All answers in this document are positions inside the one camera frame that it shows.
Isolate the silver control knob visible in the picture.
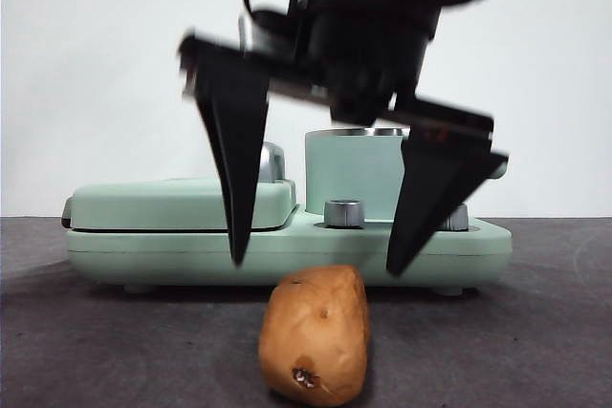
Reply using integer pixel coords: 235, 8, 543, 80
323, 198, 365, 227
442, 204, 470, 231

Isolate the chrome grill cover handle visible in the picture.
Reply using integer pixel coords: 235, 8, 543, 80
260, 141, 288, 184

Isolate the mint green breakfast maker base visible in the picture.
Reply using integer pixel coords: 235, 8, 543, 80
65, 202, 514, 297

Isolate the mint green hinged grill cover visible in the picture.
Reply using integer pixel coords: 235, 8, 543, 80
60, 177, 298, 232

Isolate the mint green pot with handle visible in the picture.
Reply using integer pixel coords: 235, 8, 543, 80
304, 128, 508, 218

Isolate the brown potato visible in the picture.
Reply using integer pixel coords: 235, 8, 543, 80
258, 264, 371, 405

